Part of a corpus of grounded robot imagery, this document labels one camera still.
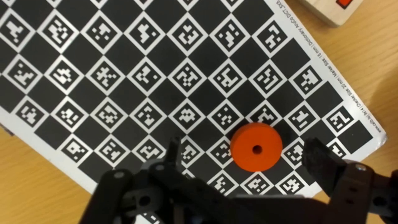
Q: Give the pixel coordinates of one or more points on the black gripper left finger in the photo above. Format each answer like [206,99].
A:
[165,199]

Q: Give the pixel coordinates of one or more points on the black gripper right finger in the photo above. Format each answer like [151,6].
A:
[360,194]

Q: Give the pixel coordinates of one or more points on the orange disc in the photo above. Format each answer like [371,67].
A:
[248,157]

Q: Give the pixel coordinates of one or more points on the black white marker board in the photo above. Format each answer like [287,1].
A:
[165,82]

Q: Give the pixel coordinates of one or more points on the wooden number peg board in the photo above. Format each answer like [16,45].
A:
[327,10]

